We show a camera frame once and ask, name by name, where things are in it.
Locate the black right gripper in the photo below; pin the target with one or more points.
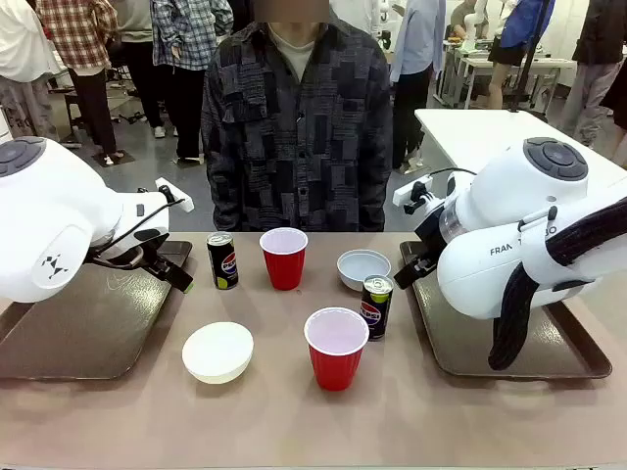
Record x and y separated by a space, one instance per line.
431 235

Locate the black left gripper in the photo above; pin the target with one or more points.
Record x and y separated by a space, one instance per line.
156 259

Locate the black Pepsi can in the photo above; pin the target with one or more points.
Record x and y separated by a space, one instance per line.
223 262
376 308

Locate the grey-white bowl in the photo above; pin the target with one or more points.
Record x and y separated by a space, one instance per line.
355 267

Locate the white bowl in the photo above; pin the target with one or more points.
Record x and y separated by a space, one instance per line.
218 352

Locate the red plastic cup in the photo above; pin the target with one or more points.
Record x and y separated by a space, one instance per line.
284 264
336 362

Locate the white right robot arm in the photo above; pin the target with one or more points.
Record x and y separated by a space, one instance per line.
514 230

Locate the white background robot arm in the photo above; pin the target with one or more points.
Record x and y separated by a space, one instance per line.
474 24

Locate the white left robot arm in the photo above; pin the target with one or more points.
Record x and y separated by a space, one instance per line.
49 220

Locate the brown plastic tray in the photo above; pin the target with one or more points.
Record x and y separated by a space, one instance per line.
465 352
98 333

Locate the white table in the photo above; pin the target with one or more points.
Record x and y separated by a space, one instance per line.
470 137

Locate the person in dark patchwork shirt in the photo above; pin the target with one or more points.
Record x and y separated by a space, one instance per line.
299 147

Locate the person in blue plaid shirt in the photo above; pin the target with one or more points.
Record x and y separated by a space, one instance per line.
188 73

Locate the person in light-blue shirt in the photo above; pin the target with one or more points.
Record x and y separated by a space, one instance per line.
414 59

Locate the person in grey top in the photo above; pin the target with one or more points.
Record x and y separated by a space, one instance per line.
142 59

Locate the person in blue jacket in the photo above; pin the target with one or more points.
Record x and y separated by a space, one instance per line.
509 44

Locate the black pole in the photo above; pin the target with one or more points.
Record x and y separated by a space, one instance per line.
531 54

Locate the person in red plaid shirt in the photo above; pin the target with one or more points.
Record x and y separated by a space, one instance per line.
83 49

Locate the white background workbench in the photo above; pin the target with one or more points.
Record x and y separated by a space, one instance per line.
553 63

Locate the person in white top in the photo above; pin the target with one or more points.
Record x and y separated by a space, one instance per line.
19 49

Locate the person in black jacket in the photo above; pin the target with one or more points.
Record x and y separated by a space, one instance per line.
595 59

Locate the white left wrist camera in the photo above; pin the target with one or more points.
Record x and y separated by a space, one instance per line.
177 201

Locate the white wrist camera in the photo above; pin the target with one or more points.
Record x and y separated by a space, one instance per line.
411 192
177 201

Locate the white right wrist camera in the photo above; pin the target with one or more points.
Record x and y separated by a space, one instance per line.
411 192

